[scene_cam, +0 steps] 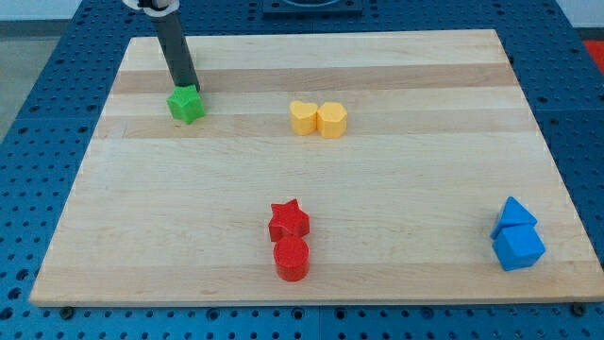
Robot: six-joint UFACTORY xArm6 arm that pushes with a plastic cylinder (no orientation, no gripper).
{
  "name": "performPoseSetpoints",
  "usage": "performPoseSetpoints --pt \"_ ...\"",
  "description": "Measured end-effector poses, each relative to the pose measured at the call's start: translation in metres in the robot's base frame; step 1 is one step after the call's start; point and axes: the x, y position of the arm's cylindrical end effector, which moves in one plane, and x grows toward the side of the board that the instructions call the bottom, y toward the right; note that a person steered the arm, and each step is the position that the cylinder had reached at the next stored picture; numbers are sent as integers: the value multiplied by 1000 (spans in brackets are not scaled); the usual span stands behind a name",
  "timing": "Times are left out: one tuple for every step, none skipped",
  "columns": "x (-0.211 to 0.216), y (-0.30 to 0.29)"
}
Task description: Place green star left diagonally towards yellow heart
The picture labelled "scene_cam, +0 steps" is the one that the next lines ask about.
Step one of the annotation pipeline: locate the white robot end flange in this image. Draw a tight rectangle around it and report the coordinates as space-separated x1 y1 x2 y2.
122 0 179 17

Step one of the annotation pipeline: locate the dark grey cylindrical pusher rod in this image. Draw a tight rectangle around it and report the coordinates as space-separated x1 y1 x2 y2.
151 11 200 91

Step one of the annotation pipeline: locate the green star block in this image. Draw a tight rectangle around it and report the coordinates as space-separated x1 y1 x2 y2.
166 85 206 125

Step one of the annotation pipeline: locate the yellow heart block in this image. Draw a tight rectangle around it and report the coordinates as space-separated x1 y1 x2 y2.
289 100 318 135

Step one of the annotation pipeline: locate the red star block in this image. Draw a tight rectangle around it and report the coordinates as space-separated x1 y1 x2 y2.
268 198 310 242

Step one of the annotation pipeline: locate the yellow pentagon block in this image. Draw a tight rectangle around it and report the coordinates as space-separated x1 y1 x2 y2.
317 102 347 139

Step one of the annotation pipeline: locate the red cylinder block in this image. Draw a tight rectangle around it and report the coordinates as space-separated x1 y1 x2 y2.
273 236 310 281

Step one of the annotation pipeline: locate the light wooden board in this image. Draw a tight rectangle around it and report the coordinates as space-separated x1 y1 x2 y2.
30 29 603 307

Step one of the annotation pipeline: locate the blue triangle block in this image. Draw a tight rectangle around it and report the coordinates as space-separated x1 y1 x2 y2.
490 196 538 240

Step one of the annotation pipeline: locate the blue cube block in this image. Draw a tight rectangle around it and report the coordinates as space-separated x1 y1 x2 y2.
492 225 546 271

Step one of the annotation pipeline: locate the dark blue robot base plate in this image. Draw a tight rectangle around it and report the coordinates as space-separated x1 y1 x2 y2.
260 0 363 17

